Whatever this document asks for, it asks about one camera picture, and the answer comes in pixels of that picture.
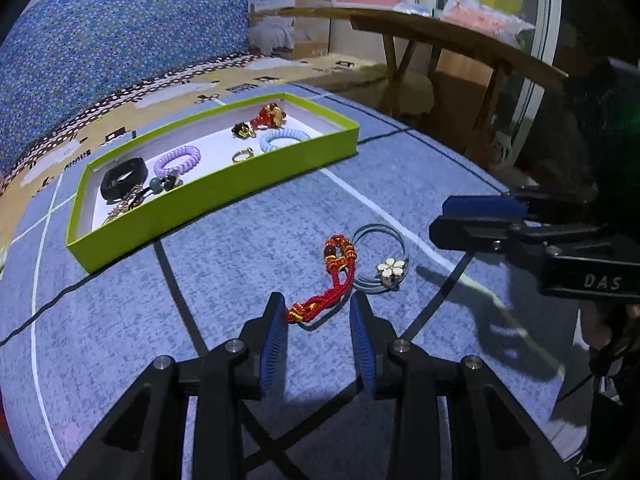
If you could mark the black wide band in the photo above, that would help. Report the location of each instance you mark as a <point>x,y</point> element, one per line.
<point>121,179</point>

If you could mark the pink packaged goods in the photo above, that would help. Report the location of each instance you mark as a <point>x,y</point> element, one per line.
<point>487,21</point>

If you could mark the red bead gold charm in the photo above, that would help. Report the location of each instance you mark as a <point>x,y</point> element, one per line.
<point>271,116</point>

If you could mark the cardboard product box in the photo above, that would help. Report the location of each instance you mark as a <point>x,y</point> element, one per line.
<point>286,36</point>

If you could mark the tan patterned bedsheet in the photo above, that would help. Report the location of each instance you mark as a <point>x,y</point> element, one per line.
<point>119,116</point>

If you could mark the blue grid blanket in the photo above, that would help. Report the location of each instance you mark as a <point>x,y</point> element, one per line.
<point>72,342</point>

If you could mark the black cord teal bead tie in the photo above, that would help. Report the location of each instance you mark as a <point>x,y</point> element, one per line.
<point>157,186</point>

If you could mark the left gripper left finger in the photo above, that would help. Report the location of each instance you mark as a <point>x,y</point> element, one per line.
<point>265,341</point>

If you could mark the green shallow tray box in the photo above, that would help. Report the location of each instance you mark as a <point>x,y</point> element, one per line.
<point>230,169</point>

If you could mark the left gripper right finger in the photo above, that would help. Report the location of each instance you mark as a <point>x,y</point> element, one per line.
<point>371,336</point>

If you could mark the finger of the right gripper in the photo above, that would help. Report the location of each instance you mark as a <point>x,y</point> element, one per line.
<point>489,235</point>
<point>484,207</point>

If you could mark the blue patterned headboard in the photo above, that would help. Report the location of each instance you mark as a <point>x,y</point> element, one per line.
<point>61,56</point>

